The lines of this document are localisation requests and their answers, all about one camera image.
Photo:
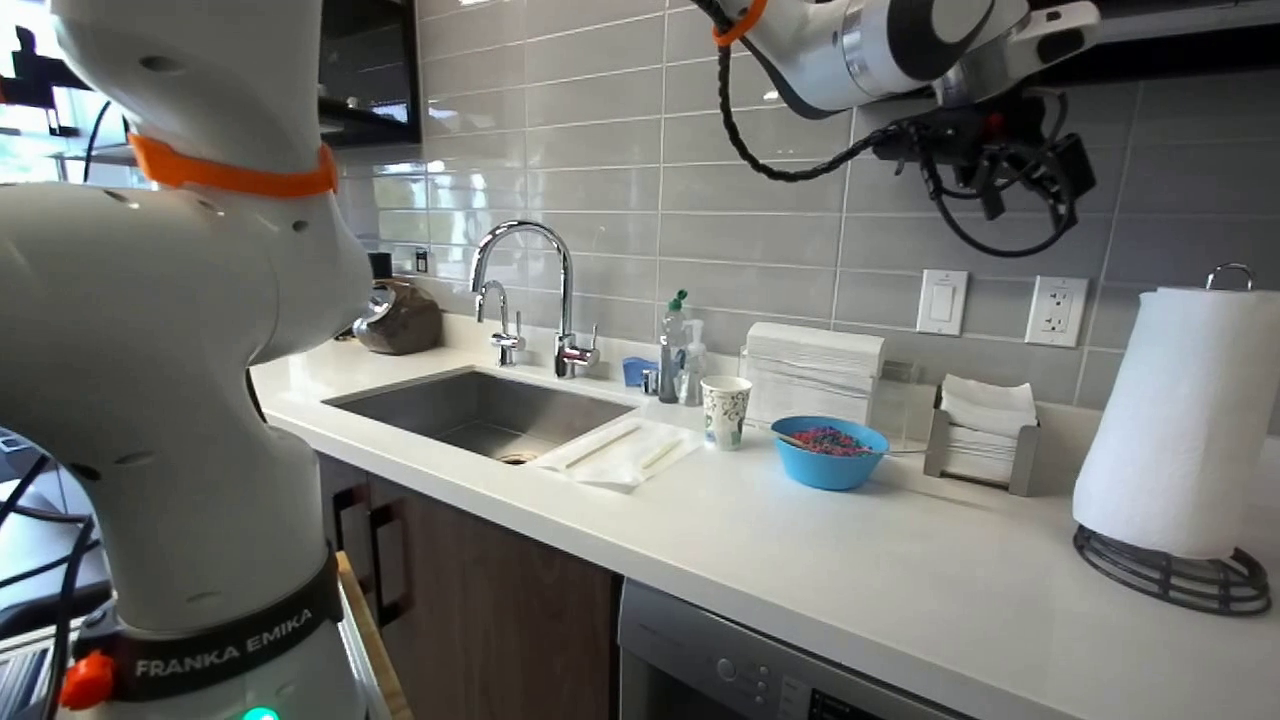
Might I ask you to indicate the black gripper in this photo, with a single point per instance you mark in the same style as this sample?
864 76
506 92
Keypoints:
992 145

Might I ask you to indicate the white paper towel roll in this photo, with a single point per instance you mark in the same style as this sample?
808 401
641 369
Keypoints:
1172 427
1172 582

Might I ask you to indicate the white power outlet plate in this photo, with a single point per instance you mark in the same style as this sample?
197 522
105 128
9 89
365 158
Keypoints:
1057 309

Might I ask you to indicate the dark upper cabinet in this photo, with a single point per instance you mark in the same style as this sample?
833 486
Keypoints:
373 67
1200 44

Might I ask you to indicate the white napkins in holder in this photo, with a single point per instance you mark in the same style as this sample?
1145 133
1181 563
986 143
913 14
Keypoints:
986 404

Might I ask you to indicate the metal napkin holder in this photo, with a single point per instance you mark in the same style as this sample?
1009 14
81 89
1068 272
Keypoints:
934 453

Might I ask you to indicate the stack of folded paper towels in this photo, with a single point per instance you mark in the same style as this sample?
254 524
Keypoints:
815 375

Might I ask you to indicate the colourful cereal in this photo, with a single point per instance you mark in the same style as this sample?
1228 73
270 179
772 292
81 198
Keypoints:
827 439

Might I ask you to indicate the blue plastic bowl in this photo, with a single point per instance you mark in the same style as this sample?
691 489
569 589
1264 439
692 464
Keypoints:
827 470

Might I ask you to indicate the printed white paper cup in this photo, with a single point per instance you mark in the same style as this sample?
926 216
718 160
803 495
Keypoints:
726 415

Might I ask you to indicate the clear soap bottle green cap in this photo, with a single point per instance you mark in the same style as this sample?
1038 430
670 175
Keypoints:
670 361

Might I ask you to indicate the blue sponge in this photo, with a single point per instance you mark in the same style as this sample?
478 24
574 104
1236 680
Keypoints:
637 375

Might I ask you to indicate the chrome gooseneck faucet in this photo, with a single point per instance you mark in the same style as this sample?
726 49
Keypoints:
569 321

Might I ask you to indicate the flat white napkin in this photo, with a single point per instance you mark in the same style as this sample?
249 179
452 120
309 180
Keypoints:
625 460

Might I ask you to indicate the small chrome side faucet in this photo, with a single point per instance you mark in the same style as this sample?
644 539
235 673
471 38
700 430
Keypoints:
506 332

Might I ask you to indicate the dark dishwasher with control panel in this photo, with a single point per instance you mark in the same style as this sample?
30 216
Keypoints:
723 666

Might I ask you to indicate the stainless steel sink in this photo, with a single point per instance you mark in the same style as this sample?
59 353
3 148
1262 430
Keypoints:
481 415

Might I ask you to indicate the dark brown kitchen appliance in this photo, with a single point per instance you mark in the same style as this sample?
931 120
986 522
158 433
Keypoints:
402 324

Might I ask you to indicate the brown wooden base cabinet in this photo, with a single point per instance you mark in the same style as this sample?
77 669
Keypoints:
506 626

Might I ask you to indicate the wooden board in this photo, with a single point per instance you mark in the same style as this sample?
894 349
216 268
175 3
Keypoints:
373 641

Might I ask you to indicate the white light switch plate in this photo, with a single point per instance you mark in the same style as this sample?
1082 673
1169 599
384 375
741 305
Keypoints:
942 301

